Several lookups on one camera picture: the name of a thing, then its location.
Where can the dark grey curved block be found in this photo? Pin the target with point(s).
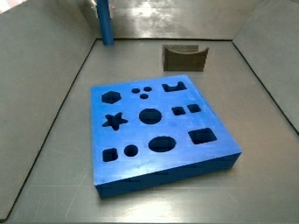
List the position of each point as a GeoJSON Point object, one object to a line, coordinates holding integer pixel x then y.
{"type": "Point", "coordinates": [184, 58]}

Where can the blue shape sorting board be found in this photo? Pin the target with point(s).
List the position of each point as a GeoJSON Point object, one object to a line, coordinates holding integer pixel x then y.
{"type": "Point", "coordinates": [155, 134]}

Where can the blue round peg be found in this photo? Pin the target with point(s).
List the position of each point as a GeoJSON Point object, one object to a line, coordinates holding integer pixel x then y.
{"type": "Point", "coordinates": [104, 21]}

